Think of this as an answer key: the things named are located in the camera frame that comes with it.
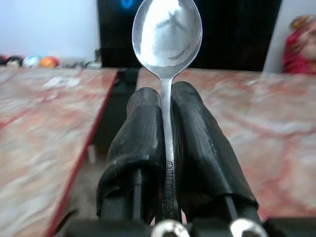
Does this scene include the white and blue ball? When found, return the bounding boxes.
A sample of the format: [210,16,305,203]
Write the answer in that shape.
[22,55,42,68]

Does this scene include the white paper label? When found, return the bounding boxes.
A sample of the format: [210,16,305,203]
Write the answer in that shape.
[43,76,80,88]

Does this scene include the black and white ball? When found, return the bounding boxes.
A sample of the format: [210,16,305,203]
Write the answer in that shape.
[4,55,23,67]

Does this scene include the silver metal spoon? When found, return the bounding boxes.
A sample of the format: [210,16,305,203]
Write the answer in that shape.
[132,0,203,222]

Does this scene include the doll in red dress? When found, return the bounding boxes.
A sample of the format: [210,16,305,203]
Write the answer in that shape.
[282,15,316,75]

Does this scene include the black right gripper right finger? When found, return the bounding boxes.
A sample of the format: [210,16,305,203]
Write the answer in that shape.
[170,81,263,224]

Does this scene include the black cabinet with blue light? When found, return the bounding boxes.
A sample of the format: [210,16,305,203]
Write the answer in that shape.
[95,0,282,72]

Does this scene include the orange ball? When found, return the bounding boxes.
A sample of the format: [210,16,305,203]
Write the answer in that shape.
[39,56,59,69]

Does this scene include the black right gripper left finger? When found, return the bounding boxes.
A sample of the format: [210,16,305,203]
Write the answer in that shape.
[95,87,165,224]

